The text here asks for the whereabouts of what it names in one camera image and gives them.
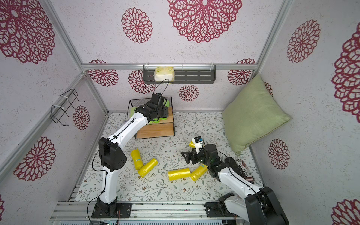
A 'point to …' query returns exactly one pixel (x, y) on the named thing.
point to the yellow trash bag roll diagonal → (146, 168)
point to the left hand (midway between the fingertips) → (165, 111)
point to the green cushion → (254, 113)
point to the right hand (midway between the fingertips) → (186, 150)
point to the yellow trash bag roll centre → (179, 174)
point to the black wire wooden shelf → (164, 128)
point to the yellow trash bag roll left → (137, 159)
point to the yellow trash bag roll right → (198, 171)
